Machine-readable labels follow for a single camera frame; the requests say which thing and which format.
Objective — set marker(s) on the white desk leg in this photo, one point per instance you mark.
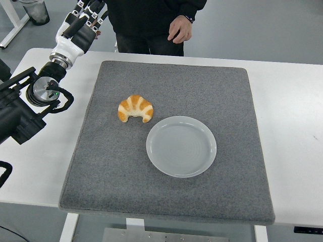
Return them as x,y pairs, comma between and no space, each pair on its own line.
13,24

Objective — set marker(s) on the person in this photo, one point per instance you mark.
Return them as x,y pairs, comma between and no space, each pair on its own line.
143,20

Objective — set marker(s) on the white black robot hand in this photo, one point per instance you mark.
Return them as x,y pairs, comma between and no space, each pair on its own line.
69,46

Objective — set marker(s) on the grey waste bin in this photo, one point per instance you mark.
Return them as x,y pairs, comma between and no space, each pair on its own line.
36,11

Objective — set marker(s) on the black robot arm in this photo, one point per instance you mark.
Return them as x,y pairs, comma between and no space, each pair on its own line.
22,113

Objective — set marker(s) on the black table control panel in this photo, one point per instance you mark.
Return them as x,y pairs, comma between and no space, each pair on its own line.
309,229

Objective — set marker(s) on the grey felt mat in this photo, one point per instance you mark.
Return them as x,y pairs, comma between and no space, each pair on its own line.
121,161

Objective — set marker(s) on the golden croissant bread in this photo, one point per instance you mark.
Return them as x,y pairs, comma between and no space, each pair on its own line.
136,103

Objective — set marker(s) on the white table leg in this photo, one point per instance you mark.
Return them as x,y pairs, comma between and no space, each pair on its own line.
261,234
68,228
135,224

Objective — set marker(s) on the person's right hand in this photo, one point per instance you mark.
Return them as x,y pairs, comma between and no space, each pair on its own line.
98,32

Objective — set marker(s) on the person's left hand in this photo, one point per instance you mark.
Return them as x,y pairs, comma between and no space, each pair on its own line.
180,29

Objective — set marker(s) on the pale grey round plate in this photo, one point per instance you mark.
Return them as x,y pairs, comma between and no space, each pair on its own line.
180,148

